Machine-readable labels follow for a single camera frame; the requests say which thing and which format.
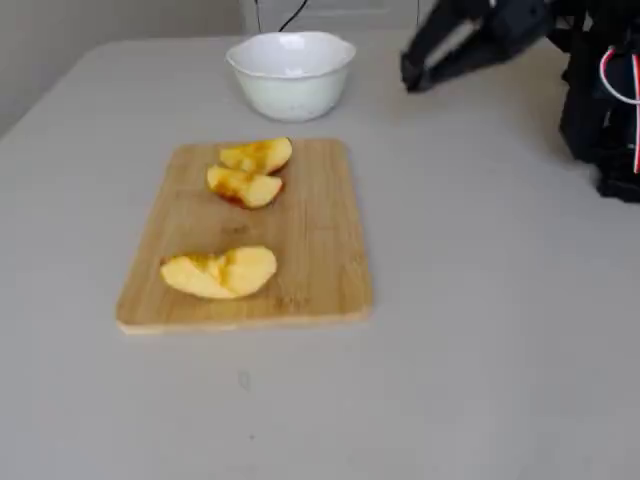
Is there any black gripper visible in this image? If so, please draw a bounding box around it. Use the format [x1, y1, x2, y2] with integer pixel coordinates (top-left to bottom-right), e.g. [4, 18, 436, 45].
[399, 0, 549, 94]

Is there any bamboo cutting board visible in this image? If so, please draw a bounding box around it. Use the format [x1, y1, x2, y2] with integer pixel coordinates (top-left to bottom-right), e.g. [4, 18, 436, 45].
[115, 136, 374, 336]

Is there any white ceramic bowl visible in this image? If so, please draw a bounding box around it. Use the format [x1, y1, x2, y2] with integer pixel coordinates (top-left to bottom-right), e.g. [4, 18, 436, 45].
[224, 30, 358, 123]

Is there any yellow apple slice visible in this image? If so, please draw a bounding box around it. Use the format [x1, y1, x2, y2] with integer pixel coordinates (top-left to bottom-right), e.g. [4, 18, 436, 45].
[218, 136, 294, 175]
[206, 164, 284, 210]
[159, 244, 278, 301]

